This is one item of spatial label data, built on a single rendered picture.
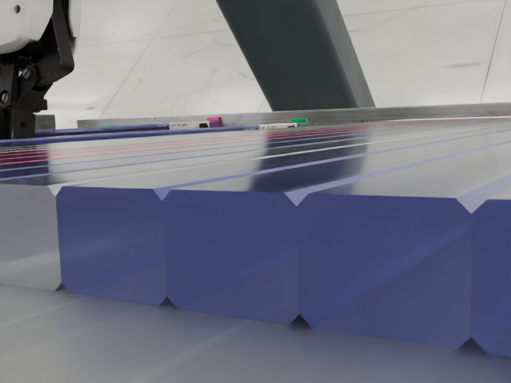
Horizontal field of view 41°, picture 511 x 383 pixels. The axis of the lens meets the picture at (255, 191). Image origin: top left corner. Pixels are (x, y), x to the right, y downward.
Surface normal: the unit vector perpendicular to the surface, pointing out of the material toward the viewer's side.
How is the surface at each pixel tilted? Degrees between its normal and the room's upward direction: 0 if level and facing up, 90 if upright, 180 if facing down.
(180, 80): 0
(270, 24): 90
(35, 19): 85
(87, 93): 0
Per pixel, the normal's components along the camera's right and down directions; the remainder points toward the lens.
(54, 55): -0.51, -0.05
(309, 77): -0.11, 0.74
